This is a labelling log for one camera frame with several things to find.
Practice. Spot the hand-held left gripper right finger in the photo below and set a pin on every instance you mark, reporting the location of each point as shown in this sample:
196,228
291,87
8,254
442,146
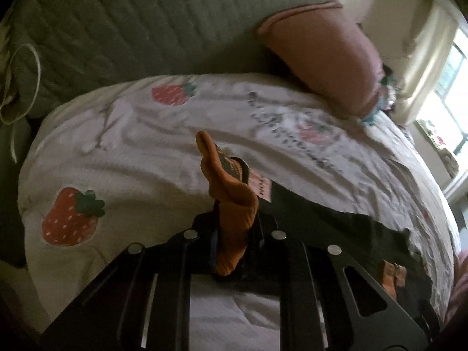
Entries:
266,234

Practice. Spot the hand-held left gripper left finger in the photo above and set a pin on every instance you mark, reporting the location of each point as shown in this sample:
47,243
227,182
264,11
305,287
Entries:
204,234

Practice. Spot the black shirt with orange trim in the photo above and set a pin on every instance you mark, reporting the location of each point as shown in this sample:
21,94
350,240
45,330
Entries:
234,204

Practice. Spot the white strawberry printed blanket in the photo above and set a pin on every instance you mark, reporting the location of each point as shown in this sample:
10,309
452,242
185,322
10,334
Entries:
164,153

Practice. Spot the teal striped cloth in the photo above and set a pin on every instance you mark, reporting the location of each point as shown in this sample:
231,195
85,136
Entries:
373,116

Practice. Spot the pink pillow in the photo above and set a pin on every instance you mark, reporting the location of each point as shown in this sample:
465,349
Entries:
321,62

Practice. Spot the patterned cloth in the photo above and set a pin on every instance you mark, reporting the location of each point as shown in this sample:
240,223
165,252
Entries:
448,157

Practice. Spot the pink cloth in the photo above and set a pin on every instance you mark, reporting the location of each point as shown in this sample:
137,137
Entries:
459,289

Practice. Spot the green quilted headboard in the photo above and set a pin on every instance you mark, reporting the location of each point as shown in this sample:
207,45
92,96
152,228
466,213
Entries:
128,25

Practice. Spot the window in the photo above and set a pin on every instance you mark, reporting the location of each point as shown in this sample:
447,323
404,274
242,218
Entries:
453,91

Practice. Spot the cream curtain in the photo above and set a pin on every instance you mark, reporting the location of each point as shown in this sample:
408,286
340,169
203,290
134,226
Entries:
427,62

